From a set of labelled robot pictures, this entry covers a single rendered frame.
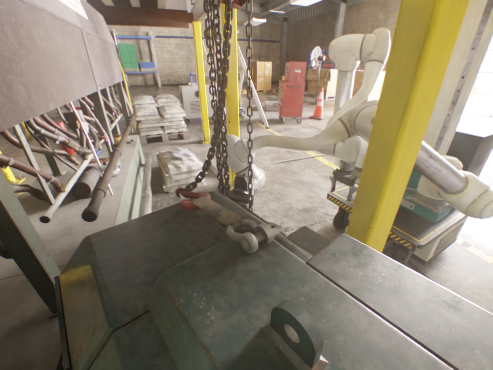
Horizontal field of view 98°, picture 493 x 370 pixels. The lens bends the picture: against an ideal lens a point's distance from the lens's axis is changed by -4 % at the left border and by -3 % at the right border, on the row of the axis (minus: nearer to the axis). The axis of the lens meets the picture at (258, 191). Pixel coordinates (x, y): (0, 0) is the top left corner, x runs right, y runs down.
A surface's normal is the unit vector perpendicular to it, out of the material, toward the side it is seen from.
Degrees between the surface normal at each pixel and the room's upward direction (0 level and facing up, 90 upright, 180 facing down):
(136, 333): 0
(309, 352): 90
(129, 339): 0
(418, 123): 90
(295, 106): 90
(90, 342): 45
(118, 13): 90
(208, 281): 0
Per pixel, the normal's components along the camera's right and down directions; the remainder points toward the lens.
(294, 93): 0.03, 0.49
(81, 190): 0.36, 0.46
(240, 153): 0.04, 0.22
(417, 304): 0.01, -0.88
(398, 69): -0.93, 0.17
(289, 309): -0.15, -0.94
